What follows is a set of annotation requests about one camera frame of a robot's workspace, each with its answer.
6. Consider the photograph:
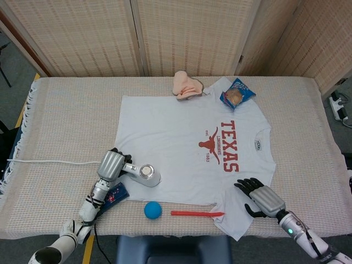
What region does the blue snack packet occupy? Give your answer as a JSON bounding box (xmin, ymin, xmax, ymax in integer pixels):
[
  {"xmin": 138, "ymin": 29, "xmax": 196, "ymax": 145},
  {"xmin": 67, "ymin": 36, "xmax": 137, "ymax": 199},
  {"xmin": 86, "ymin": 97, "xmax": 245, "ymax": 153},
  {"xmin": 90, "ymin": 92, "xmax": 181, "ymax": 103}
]
[{"xmin": 219, "ymin": 78, "xmax": 257, "ymax": 111}]

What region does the blue rubber ball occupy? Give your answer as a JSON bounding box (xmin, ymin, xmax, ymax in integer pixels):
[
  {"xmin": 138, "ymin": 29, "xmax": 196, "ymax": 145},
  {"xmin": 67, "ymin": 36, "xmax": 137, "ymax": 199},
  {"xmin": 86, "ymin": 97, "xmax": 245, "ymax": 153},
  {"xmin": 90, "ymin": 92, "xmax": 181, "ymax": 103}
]
[{"xmin": 144, "ymin": 201, "xmax": 163, "ymax": 220}]

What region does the dark blue pencil box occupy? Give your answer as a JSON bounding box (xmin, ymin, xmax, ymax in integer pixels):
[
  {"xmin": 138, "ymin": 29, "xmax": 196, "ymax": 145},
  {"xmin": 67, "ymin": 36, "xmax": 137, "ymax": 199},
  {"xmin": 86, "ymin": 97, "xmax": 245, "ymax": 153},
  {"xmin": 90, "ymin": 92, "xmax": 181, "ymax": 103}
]
[{"xmin": 96, "ymin": 183, "xmax": 130, "ymax": 218}]

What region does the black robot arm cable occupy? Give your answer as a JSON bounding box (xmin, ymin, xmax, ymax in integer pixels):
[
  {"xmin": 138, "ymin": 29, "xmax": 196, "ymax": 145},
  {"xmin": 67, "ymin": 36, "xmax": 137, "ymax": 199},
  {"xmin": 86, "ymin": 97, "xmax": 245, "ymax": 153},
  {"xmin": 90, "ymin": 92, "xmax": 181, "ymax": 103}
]
[{"xmin": 93, "ymin": 222, "xmax": 108, "ymax": 258}]

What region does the white power strip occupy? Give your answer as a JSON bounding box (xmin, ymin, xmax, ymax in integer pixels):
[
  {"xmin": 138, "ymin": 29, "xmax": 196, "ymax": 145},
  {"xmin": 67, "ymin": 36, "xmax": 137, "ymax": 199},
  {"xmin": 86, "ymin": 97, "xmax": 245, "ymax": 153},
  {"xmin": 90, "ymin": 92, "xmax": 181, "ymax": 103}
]
[{"xmin": 329, "ymin": 92, "xmax": 349, "ymax": 121}]

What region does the white Texas print T-shirt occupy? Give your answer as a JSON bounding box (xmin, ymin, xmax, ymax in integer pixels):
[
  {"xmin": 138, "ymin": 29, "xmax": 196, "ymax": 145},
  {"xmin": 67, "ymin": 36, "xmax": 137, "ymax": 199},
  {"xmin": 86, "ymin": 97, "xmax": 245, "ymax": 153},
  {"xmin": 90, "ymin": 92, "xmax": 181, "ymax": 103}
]
[{"xmin": 113, "ymin": 76, "xmax": 277, "ymax": 242}]

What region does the beige woven tablecloth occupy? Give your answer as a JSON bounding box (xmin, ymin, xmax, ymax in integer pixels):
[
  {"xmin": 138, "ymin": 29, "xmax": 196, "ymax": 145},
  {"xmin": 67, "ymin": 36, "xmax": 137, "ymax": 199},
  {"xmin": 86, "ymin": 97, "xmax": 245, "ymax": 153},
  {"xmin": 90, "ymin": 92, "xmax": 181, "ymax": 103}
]
[{"xmin": 0, "ymin": 76, "xmax": 351, "ymax": 240}]

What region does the white iron power cord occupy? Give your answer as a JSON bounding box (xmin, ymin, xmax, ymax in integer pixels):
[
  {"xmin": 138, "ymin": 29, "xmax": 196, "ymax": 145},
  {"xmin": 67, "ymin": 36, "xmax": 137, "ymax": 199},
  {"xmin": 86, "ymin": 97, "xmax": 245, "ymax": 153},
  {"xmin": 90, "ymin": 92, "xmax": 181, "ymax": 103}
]
[{"xmin": 7, "ymin": 158, "xmax": 101, "ymax": 165}]

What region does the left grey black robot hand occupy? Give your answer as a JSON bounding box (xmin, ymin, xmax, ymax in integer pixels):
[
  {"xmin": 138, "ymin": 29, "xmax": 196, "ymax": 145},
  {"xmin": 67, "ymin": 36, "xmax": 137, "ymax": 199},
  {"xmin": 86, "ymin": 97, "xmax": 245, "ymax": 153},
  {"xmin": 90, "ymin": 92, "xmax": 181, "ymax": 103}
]
[{"xmin": 97, "ymin": 148, "xmax": 133, "ymax": 183}]

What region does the red candle stick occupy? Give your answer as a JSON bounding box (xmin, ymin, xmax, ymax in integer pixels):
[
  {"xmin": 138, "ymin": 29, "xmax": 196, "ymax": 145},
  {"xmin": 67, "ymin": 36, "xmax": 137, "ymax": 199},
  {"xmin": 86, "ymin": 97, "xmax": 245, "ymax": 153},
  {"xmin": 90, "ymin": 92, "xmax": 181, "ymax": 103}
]
[{"xmin": 170, "ymin": 210, "xmax": 225, "ymax": 217}]

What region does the peach folded towel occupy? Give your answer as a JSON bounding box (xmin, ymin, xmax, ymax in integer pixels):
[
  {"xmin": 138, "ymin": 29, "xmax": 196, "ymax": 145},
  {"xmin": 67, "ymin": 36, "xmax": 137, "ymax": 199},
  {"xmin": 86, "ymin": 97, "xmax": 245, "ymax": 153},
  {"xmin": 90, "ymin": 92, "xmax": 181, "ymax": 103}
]
[{"xmin": 172, "ymin": 70, "xmax": 205, "ymax": 103}]

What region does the white steam iron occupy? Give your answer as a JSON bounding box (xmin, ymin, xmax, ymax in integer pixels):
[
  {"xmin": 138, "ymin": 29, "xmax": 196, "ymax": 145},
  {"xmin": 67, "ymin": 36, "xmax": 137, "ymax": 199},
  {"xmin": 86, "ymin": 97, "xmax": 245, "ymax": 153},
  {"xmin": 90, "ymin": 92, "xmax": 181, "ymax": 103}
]
[{"xmin": 120, "ymin": 162, "xmax": 162, "ymax": 188}]

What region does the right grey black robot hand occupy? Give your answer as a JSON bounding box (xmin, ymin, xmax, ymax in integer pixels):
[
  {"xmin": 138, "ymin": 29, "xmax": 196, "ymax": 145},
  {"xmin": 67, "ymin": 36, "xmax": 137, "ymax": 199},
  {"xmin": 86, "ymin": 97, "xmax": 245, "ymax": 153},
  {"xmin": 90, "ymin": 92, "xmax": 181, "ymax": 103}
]
[{"xmin": 233, "ymin": 178, "xmax": 287, "ymax": 220}]

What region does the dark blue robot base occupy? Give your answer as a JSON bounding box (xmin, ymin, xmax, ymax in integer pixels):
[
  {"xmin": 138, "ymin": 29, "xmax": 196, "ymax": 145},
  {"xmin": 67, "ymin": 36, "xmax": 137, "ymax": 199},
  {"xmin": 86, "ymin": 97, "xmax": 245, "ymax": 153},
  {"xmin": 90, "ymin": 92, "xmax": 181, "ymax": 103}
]
[{"xmin": 115, "ymin": 235, "xmax": 233, "ymax": 264}]

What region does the woven wooden folding screen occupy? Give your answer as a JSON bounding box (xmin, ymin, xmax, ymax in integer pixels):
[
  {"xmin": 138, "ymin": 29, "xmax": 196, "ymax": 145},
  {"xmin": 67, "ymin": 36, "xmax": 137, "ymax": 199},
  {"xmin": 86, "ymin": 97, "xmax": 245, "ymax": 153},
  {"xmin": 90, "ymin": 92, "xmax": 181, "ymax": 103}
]
[{"xmin": 0, "ymin": 0, "xmax": 352, "ymax": 96}]

